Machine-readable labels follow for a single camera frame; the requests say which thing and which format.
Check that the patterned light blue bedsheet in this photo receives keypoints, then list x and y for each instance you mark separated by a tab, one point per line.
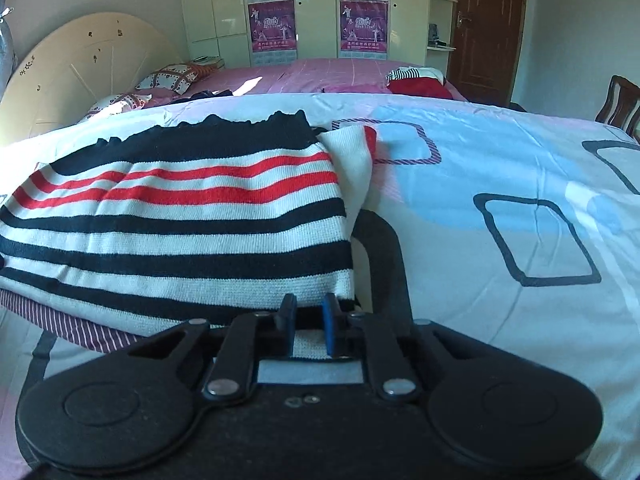
475	170

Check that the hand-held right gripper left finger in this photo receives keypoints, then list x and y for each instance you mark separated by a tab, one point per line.
288	321

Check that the cream round headboard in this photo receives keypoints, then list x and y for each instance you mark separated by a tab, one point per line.
85	70

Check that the dark small appliance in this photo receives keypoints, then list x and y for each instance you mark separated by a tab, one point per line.
435	34

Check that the cream wardrobe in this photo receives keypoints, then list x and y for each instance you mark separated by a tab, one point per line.
315	10

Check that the purple wall poster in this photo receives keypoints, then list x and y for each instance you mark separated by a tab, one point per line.
364	25
272	27

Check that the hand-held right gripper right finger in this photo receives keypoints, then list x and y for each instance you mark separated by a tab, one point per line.
330	326

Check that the white corner shelf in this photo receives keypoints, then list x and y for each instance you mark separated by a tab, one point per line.
442	15

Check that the red and striped clothes pile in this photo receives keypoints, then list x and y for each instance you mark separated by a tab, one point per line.
425	85

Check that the light blue curtain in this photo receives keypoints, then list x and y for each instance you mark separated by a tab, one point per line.
6	50

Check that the dark cloth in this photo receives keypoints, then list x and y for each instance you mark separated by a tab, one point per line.
205	96

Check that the brown wooden door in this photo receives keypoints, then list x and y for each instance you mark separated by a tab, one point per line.
487	30

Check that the wooden chair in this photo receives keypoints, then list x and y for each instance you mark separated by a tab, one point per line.
620	105

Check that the book stack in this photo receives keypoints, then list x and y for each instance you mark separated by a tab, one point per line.
209	61

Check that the pink bed sheet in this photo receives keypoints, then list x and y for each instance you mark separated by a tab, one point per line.
325	75

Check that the checkered pillow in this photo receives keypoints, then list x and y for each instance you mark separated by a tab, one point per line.
175	76

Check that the striped knit sweater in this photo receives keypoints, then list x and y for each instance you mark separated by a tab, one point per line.
190	230

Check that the patterned white pillow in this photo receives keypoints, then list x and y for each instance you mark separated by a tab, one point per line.
127	102

